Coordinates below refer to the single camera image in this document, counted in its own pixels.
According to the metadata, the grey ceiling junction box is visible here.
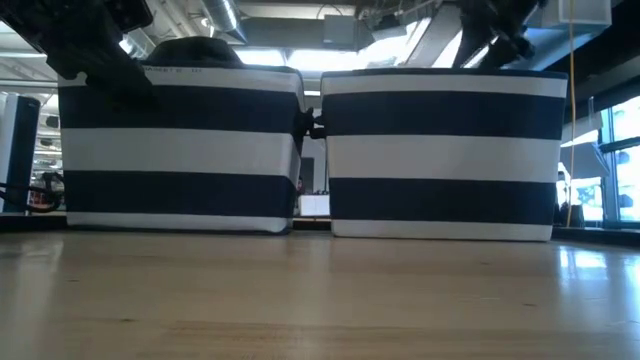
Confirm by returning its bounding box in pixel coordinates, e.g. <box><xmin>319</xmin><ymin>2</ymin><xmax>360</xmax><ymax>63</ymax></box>
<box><xmin>322</xmin><ymin>14</ymin><xmax>359</xmax><ymax>50</ymax></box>

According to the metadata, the silver round ceiling duct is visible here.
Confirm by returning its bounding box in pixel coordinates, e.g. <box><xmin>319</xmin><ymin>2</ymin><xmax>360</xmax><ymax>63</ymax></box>
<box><xmin>202</xmin><ymin>0</ymin><xmax>249</xmax><ymax>44</ymax></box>

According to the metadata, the dark grey garment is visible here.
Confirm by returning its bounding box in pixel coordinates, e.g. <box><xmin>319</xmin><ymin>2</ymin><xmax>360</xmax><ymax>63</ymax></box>
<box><xmin>143</xmin><ymin>35</ymin><xmax>244</xmax><ymax>70</ymax></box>

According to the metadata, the white box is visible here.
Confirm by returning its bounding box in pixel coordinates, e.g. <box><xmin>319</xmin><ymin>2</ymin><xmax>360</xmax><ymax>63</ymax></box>
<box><xmin>298</xmin><ymin>193</ymin><xmax>331</xmax><ymax>217</ymax></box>

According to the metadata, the navy white striped fabric bin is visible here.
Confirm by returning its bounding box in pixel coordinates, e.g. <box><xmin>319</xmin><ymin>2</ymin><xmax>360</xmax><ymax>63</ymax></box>
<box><xmin>309</xmin><ymin>68</ymin><xmax>570</xmax><ymax>243</ymax></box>

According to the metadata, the black tower cabinet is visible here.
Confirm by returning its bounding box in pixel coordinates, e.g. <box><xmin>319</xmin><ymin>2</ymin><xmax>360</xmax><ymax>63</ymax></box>
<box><xmin>0</xmin><ymin>94</ymin><xmax>41</xmax><ymax>214</ymax></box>

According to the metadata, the yellow hanging cable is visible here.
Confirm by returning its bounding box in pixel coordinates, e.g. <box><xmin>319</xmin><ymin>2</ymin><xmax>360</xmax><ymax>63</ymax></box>
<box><xmin>564</xmin><ymin>0</ymin><xmax>578</xmax><ymax>229</ymax></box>

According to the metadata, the rectangular metal ceiling duct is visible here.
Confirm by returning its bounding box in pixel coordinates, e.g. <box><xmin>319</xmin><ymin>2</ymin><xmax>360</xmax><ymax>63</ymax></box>
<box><xmin>404</xmin><ymin>0</ymin><xmax>612</xmax><ymax>70</ymax></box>

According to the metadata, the navy white bin, handwritten label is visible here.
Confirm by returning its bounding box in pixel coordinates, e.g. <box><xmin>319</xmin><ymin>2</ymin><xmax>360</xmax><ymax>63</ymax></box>
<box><xmin>57</xmin><ymin>63</ymin><xmax>315</xmax><ymax>235</ymax></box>

